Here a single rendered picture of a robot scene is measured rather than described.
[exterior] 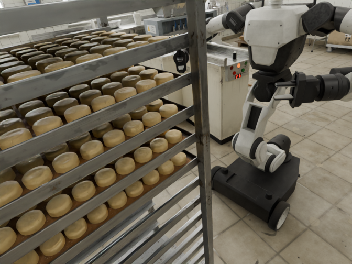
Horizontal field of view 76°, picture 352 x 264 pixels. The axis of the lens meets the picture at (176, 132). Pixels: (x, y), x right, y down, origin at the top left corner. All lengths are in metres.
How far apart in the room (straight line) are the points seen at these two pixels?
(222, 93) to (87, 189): 1.68
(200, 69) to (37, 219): 0.47
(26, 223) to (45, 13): 0.39
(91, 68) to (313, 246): 1.62
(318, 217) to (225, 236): 0.66
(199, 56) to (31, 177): 0.43
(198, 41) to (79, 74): 0.26
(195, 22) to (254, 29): 0.79
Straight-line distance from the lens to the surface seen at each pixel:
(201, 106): 0.59
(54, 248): 0.62
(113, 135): 0.54
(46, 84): 0.41
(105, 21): 0.90
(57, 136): 0.44
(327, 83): 0.88
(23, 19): 0.40
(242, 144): 1.42
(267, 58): 1.29
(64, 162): 0.51
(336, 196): 2.10
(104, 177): 0.58
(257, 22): 1.28
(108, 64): 0.44
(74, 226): 0.63
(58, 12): 0.41
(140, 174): 0.57
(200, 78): 0.56
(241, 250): 1.65
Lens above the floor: 1.42
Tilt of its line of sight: 32 degrees down
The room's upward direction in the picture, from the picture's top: 7 degrees counter-clockwise
